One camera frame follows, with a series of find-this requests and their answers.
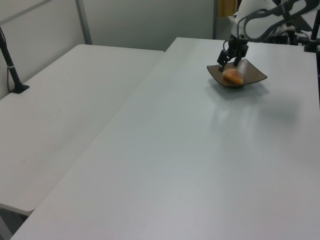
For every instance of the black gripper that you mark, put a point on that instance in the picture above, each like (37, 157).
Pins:
(236, 46)

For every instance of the orange bread roll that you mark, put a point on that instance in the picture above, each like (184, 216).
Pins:
(232, 76)

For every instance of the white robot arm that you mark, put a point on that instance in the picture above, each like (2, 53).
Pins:
(257, 25)

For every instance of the brown square ceramic plate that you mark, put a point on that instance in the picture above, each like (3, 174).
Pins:
(252, 73)

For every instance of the yellow wooden cabinet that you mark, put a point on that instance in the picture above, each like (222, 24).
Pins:
(225, 8)

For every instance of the black computer keyboard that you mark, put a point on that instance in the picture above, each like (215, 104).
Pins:
(305, 23)

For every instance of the grey partition edge post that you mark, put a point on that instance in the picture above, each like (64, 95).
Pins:
(215, 20)

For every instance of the black camera stand with clamp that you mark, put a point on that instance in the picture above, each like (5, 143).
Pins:
(313, 35)

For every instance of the grey partition frame post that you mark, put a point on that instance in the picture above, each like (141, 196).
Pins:
(83, 22)

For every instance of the black camera stand pole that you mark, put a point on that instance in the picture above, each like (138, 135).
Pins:
(11, 66)

